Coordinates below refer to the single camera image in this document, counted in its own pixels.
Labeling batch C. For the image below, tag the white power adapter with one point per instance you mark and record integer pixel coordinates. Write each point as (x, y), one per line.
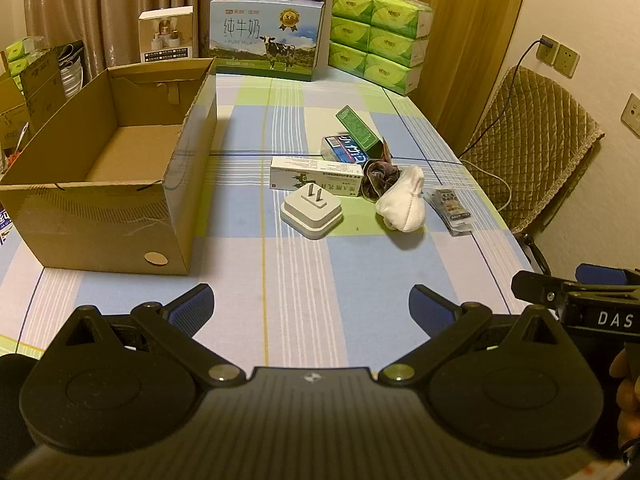
(310, 216)

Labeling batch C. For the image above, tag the green tissue packs by curtain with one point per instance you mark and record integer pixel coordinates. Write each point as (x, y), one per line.
(22, 52)

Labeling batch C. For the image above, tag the long white medicine box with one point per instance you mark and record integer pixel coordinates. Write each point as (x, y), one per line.
(300, 170)

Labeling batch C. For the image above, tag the plain small cardboard box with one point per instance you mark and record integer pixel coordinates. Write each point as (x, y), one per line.
(12, 120)

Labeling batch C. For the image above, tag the clear blue plastic case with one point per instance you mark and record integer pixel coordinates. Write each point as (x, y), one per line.
(341, 148)

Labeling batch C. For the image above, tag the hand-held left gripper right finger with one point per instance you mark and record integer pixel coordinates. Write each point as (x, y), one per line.
(429, 306)

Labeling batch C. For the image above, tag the white sock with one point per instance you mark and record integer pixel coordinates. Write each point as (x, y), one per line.
(403, 206)

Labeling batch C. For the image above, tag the clear plastic sachet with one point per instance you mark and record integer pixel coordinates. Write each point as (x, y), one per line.
(450, 210)

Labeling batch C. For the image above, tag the empty beige wall socket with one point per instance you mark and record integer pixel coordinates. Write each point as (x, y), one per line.
(568, 61)

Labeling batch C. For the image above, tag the dark brown sock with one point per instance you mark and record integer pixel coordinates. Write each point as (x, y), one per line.
(378, 176)

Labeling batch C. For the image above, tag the small white product box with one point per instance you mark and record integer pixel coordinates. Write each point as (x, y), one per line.
(165, 35)

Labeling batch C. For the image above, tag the small green box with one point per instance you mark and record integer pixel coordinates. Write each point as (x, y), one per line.
(358, 130)

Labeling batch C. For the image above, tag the brown cardboard box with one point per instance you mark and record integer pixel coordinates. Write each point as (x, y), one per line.
(127, 152)

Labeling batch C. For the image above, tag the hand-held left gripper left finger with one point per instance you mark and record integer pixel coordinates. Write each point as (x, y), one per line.
(192, 306)

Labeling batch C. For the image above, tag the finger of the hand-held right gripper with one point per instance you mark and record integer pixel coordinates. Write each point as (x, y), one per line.
(537, 287)
(602, 274)

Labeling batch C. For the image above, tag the flattened blue milk carton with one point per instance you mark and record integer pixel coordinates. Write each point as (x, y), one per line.
(6, 225)

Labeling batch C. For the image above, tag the wall socket with plug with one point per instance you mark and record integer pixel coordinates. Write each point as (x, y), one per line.
(546, 50)

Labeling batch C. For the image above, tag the checked tablecloth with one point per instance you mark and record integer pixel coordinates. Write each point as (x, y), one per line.
(300, 270)

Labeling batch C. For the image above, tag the person's right hand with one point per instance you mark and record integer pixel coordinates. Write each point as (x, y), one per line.
(626, 400)

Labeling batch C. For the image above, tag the cardboard box with bowl print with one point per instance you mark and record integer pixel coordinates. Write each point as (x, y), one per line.
(47, 80)

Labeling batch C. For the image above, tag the blue milk carton case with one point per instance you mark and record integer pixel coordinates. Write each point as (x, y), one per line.
(260, 35)

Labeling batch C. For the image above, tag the chair with quilted cover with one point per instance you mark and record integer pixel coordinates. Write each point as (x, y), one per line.
(540, 125)

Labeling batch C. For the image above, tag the brown wooden door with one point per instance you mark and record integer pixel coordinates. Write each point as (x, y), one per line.
(460, 35)

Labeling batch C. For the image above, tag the beige curtain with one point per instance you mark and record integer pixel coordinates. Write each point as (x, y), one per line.
(125, 5)

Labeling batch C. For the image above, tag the stack of green tissue packs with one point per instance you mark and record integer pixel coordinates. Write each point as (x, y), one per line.
(380, 35)

